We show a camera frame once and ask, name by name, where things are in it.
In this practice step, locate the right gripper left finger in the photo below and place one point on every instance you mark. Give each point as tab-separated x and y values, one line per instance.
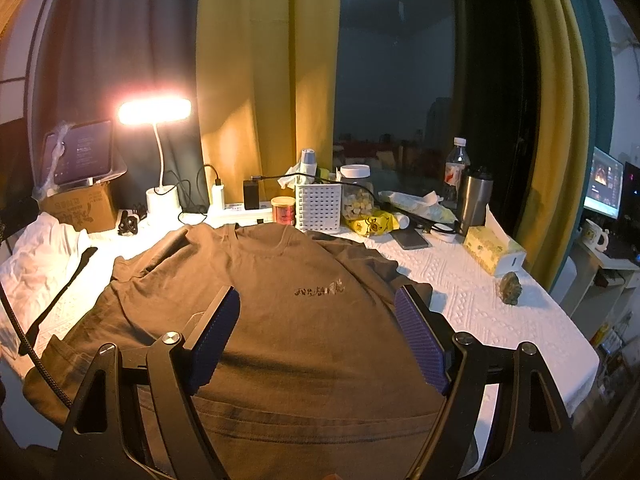
205	344

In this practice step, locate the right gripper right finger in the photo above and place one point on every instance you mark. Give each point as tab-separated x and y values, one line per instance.
428	336

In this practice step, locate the brown t-shirt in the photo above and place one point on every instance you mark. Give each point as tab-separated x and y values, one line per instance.
316	378

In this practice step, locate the small green stone figure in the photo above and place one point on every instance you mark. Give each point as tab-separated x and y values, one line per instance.
510	289

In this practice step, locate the black smartphone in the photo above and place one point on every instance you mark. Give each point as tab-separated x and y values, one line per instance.
409	239

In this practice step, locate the yellow tissue box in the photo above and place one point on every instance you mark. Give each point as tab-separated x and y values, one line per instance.
494	250

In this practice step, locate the yellow snack bag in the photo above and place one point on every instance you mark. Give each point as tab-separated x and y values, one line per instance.
378	223

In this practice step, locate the white power strip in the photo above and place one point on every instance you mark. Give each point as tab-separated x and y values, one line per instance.
238	214

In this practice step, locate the wet wipes pack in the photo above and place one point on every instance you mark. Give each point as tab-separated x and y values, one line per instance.
428	207

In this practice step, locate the stainless steel tumbler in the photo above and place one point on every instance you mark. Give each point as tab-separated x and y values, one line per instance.
473	197

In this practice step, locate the white charger adapter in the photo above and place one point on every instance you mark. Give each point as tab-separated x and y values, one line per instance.
217	201

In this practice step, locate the red tin can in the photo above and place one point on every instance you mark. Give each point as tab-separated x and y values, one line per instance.
283	210

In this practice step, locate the clear snack jar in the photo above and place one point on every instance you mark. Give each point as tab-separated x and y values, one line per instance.
357	191

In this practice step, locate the black charger adapter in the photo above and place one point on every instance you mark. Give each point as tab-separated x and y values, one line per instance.
251	199

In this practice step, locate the plastic water bottle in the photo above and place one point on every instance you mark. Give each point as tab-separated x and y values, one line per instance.
456	162

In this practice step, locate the white perforated basket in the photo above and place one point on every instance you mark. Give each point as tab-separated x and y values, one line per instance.
318	207

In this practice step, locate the cardboard box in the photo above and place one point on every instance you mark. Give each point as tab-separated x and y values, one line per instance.
91	208

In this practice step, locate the white cloth garment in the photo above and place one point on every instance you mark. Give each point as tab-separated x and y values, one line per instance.
44	258

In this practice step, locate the white mug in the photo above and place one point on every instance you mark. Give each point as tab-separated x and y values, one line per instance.
593	236

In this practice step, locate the computer monitor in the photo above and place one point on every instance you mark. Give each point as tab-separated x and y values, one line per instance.
604	190

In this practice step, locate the tablet computer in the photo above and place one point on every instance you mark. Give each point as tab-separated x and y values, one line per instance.
84	152

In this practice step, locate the white desk lamp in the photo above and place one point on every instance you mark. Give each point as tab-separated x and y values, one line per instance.
162	200

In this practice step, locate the yellow curtain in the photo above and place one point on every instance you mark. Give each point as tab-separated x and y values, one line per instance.
265	83

